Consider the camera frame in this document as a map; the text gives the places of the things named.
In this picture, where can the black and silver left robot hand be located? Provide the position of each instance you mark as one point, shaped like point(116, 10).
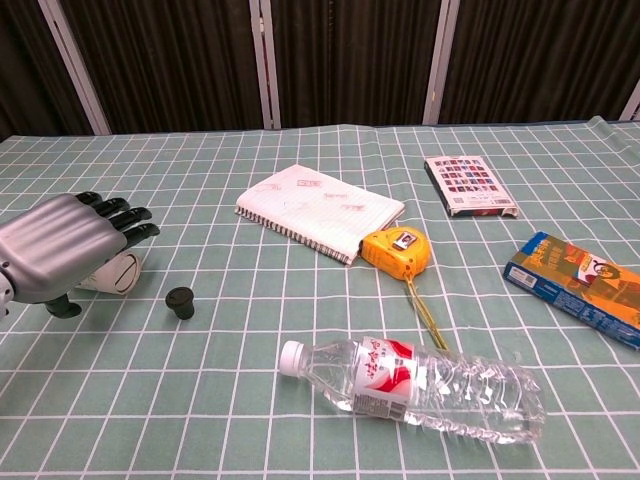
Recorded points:
point(55, 245)

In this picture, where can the small black round object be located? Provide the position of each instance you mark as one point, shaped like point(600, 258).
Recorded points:
point(180, 301)

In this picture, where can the black curtain panel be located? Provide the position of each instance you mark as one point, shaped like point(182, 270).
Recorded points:
point(540, 60)
point(350, 62)
point(170, 65)
point(30, 75)

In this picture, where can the green white-grid tablecloth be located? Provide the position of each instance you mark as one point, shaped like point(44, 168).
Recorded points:
point(250, 310)

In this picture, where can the white spiral notebook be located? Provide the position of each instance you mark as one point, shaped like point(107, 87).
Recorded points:
point(320, 207)

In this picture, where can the yellow tape measure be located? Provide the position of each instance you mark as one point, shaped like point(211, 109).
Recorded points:
point(395, 250)

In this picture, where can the clear plastic water bottle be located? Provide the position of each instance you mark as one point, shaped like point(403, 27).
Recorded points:
point(400, 380)

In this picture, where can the white picture-grid card box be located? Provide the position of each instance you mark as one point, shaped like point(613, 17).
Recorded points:
point(467, 182)

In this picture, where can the blue and orange box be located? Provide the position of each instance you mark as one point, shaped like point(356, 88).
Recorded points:
point(580, 280)

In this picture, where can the white aluminium frame post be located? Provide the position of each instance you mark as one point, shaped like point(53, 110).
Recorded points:
point(436, 62)
point(75, 67)
point(631, 102)
point(265, 65)

